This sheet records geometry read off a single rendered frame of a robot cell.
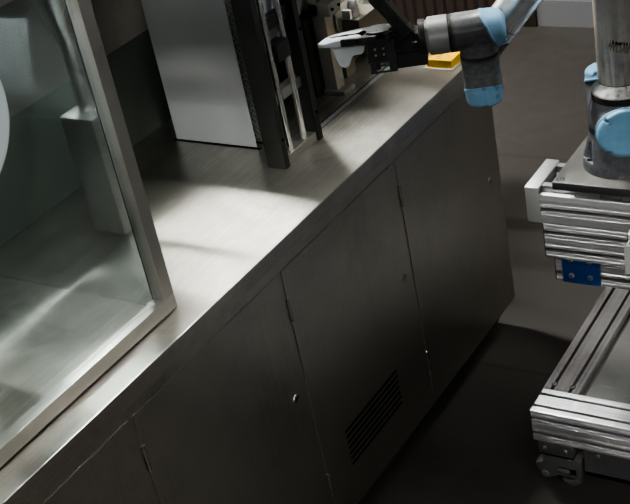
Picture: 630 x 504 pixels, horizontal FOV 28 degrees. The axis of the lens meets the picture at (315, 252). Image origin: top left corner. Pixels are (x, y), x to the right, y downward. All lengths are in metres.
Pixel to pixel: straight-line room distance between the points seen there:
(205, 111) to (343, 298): 0.55
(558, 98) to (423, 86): 2.04
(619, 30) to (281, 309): 0.87
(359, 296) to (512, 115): 2.22
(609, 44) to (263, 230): 0.77
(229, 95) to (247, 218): 0.38
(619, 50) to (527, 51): 3.06
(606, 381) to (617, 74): 0.92
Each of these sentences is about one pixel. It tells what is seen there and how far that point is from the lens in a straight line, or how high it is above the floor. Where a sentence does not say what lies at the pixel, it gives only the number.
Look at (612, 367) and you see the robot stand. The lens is 3.18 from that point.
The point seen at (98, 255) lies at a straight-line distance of 2.20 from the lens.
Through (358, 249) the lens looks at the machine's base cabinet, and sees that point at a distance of 2.82.
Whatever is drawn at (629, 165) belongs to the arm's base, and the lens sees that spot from 2.71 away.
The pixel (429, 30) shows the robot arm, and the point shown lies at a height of 1.24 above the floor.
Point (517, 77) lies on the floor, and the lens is 5.29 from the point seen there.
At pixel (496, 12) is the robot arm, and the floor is 1.25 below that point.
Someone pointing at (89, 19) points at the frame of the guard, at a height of 1.48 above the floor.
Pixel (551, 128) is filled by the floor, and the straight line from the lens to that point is 4.82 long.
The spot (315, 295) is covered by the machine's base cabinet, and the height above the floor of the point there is 0.70.
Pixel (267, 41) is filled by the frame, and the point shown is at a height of 1.19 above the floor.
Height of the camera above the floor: 2.11
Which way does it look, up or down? 30 degrees down
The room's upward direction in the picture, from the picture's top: 12 degrees counter-clockwise
